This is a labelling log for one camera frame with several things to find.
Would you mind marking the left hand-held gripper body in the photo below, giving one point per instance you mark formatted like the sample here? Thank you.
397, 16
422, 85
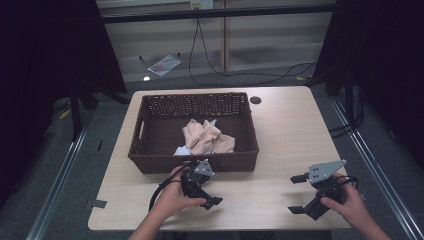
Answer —
195, 181

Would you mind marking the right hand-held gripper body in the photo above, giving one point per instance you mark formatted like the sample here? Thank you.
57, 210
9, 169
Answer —
325, 190

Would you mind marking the beige cloth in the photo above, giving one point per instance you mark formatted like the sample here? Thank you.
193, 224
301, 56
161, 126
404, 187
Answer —
205, 138

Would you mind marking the brown wicker basket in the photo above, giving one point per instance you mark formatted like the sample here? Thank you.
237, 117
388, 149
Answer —
160, 133

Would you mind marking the person's left hand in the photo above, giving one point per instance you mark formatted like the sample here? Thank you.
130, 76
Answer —
173, 198

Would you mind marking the person's right hand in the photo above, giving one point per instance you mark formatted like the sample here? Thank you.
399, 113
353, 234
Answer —
348, 206

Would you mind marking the white cloth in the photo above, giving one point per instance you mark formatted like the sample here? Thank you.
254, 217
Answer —
182, 151

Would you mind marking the grey tape strip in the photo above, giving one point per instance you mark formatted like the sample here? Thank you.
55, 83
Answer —
98, 203

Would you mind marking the clear plastic bag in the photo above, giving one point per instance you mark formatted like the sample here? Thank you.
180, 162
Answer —
165, 65

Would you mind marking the black curtain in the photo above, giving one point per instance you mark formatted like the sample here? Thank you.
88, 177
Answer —
40, 66
383, 66

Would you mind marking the black metal stand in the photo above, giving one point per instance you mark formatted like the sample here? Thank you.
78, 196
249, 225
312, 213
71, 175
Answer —
76, 110

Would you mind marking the yellow tape piece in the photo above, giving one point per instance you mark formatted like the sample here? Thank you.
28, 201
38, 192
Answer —
64, 114

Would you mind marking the black horizontal bar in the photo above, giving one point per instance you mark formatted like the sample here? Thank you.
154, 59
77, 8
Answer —
216, 13

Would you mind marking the metal floor rail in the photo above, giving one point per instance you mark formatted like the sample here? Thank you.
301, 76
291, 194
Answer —
376, 176
56, 186

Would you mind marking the white wall socket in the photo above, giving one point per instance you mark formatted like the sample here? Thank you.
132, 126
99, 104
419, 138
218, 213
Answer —
201, 4

